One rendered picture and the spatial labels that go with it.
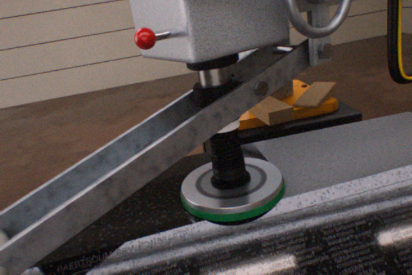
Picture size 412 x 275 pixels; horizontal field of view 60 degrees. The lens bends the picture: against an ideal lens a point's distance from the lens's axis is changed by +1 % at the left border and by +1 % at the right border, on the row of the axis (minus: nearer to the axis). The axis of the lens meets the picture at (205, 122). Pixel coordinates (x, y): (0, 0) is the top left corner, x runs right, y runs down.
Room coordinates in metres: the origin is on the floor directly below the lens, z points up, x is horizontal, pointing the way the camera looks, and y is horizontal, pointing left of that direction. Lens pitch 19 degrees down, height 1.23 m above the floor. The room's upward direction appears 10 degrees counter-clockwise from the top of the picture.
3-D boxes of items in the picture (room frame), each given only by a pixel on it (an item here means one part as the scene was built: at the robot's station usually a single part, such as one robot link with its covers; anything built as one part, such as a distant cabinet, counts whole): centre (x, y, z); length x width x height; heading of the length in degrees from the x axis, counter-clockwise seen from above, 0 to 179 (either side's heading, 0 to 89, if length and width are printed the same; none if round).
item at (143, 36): (0.54, 0.05, 1.20); 0.08 x 0.03 x 0.03; 119
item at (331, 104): (1.53, -0.28, 0.76); 0.49 x 0.49 x 0.05; 4
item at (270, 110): (1.28, -0.25, 0.81); 0.20 x 0.10 x 0.05; 12
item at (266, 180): (0.66, -0.03, 0.87); 0.21 x 0.21 x 0.01
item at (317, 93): (1.38, -0.46, 0.80); 0.20 x 0.10 x 0.05; 136
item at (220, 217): (0.66, -0.03, 0.86); 0.22 x 0.22 x 0.04
